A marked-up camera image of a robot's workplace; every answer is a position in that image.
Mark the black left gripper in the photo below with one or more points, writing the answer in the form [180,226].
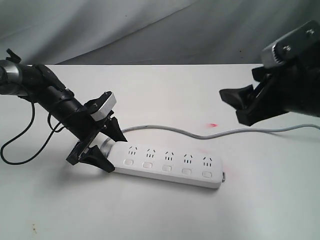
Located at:
[85,128]

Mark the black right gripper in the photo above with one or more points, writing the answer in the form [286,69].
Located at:
[276,94]

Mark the white five-outlet power strip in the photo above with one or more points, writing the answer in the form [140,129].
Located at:
[167,164]

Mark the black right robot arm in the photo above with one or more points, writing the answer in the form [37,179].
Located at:
[310,81]

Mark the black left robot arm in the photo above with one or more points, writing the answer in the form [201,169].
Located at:
[39,84]

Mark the grey backdrop cloth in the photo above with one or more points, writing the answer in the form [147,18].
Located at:
[147,32]

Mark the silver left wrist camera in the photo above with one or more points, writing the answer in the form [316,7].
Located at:
[102,106]

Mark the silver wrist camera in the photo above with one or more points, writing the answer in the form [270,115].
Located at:
[291,45]
[102,106]

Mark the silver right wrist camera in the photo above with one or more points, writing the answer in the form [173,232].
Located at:
[291,45]

